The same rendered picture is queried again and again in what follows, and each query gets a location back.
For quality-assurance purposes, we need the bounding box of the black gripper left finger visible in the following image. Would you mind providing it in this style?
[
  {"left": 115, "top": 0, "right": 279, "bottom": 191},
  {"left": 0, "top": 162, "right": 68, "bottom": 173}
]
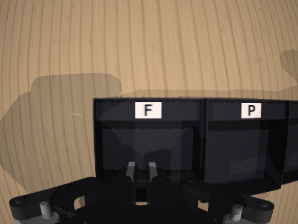
[{"left": 9, "top": 162, "right": 137, "bottom": 224}]

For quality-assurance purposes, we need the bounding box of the black three-compartment bin rack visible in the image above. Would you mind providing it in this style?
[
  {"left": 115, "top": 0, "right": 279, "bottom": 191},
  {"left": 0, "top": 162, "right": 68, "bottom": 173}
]
[{"left": 93, "top": 98, "right": 298, "bottom": 202}]

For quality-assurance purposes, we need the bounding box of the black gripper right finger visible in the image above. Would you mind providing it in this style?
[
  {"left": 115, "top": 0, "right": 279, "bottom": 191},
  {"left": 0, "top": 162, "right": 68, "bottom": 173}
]
[{"left": 147, "top": 162, "right": 274, "bottom": 224}]

